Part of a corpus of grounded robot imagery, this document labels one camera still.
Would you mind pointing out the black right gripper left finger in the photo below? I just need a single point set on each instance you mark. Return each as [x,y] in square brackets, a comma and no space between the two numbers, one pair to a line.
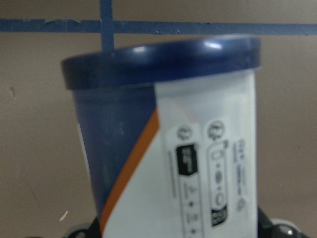
[85,230]

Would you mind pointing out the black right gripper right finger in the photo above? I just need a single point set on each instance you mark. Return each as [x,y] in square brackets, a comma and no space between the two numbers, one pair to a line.
[277,228]

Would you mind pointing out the white blue tennis ball can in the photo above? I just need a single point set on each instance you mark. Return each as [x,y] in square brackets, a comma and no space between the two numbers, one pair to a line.
[169,135]

